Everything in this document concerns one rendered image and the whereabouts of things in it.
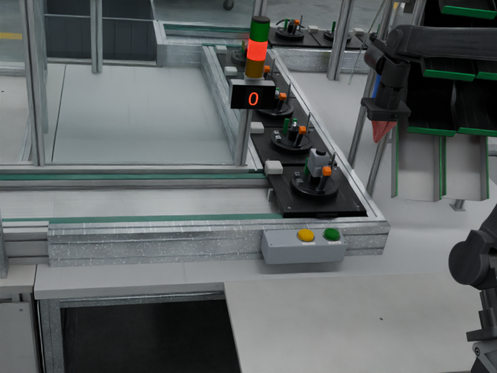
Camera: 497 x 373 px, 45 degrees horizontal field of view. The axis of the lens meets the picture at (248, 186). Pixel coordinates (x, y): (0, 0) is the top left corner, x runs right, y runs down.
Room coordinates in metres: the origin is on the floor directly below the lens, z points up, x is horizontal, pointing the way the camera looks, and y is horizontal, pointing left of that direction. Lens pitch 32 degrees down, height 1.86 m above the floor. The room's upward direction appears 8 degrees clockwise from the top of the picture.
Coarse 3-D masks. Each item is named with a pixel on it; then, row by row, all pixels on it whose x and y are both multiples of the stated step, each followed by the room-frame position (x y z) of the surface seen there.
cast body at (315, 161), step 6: (312, 150) 1.47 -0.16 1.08; (318, 150) 1.46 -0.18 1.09; (324, 150) 1.46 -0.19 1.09; (312, 156) 1.46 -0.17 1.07; (318, 156) 1.44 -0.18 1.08; (324, 156) 1.45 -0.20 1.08; (312, 162) 1.45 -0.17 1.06; (318, 162) 1.44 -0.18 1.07; (324, 162) 1.45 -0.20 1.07; (312, 168) 1.44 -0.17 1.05; (318, 168) 1.43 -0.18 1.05; (312, 174) 1.43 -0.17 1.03; (318, 174) 1.43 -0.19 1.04
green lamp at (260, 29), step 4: (252, 24) 1.51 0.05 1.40; (256, 24) 1.50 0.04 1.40; (260, 24) 1.50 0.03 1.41; (264, 24) 1.50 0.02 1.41; (268, 24) 1.52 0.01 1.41; (252, 28) 1.51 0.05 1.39; (256, 28) 1.50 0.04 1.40; (260, 28) 1.50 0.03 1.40; (264, 28) 1.51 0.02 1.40; (268, 28) 1.52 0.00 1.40; (252, 32) 1.51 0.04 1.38; (256, 32) 1.50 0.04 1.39; (260, 32) 1.50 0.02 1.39; (264, 32) 1.51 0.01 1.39; (268, 32) 1.52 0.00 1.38; (252, 36) 1.51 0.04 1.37; (256, 36) 1.50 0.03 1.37; (260, 36) 1.50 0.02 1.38; (264, 36) 1.51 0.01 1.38; (252, 40) 1.51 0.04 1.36; (256, 40) 1.50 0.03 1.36; (260, 40) 1.50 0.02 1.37; (264, 40) 1.51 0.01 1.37
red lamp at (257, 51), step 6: (252, 42) 1.51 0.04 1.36; (258, 42) 1.50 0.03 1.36; (264, 42) 1.51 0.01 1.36; (252, 48) 1.51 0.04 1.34; (258, 48) 1.50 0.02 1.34; (264, 48) 1.51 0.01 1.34; (252, 54) 1.50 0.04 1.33; (258, 54) 1.50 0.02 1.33; (264, 54) 1.51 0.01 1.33; (258, 60) 1.50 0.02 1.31
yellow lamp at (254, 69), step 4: (248, 60) 1.51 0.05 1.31; (252, 60) 1.50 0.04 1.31; (264, 60) 1.52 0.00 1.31; (248, 64) 1.51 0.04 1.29; (252, 64) 1.50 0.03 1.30; (256, 64) 1.50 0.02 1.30; (260, 64) 1.51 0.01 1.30; (264, 64) 1.52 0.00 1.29; (248, 68) 1.51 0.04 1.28; (252, 68) 1.50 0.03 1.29; (256, 68) 1.50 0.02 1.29; (260, 68) 1.51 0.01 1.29; (248, 72) 1.51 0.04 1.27; (252, 72) 1.50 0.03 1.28; (256, 72) 1.50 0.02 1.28; (260, 72) 1.51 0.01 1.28; (248, 76) 1.51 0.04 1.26; (252, 76) 1.50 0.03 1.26; (256, 76) 1.50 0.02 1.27; (260, 76) 1.51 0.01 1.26
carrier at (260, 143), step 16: (256, 128) 1.76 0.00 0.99; (272, 128) 1.81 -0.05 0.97; (288, 128) 1.83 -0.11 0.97; (256, 144) 1.68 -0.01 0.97; (272, 144) 1.68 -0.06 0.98; (288, 144) 1.67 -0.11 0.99; (304, 144) 1.68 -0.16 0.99; (320, 144) 1.74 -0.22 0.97; (272, 160) 1.59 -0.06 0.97; (288, 160) 1.60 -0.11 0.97; (304, 160) 1.62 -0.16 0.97
